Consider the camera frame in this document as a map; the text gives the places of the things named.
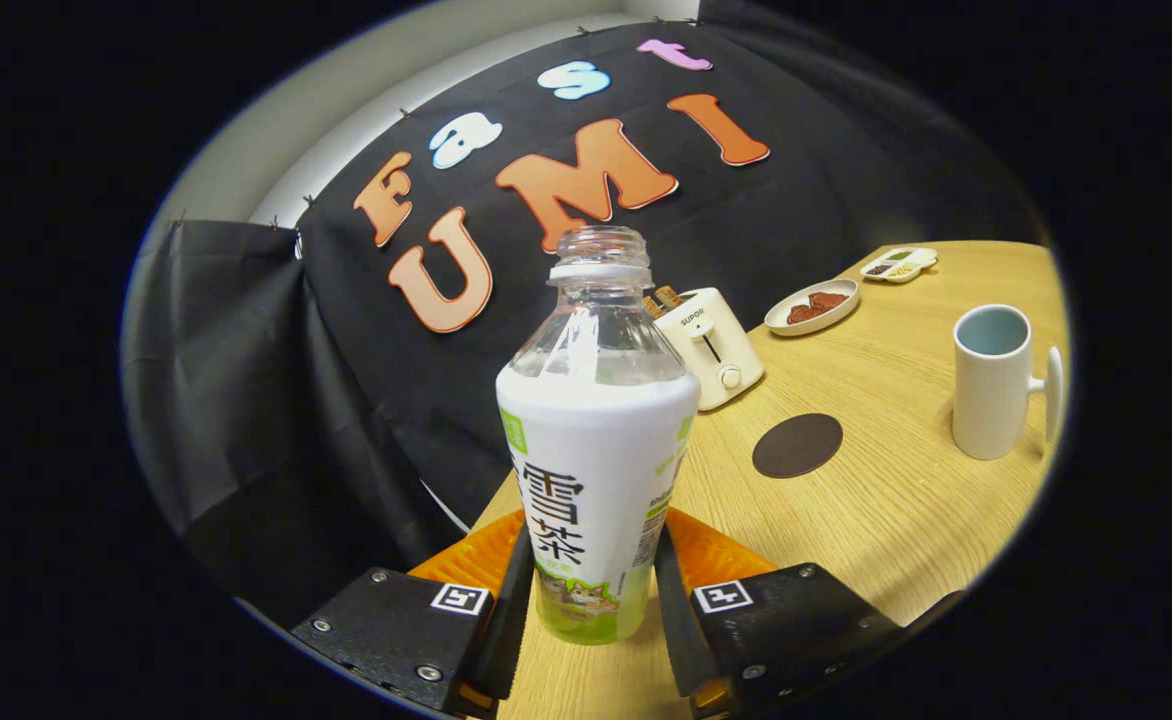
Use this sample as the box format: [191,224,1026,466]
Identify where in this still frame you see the black backdrop cloth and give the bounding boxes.
[121,0,1047,601]

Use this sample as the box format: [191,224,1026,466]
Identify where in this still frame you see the cream toaster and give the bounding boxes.
[658,287,766,412]

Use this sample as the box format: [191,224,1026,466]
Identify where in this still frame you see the white oval plate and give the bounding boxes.
[764,278,862,337]

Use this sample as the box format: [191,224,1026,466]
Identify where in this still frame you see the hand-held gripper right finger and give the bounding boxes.
[652,507,967,720]

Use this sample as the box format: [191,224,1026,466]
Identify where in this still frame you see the brown meat pieces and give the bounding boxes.
[787,291,850,325]

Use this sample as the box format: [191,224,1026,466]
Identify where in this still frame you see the white cup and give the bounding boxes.
[952,304,1064,461]

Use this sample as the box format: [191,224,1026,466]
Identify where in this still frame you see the dark brown round coaster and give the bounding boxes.
[752,413,844,479]

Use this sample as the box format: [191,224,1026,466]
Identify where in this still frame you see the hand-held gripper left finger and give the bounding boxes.
[291,508,537,719]

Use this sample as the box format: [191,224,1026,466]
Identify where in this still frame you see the wooden table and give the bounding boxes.
[466,240,1072,720]

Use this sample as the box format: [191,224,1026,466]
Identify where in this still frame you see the white label juice bottle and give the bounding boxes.
[495,226,702,646]

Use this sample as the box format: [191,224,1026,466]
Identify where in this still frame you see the white divided snack tray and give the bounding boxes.
[860,247,939,285]

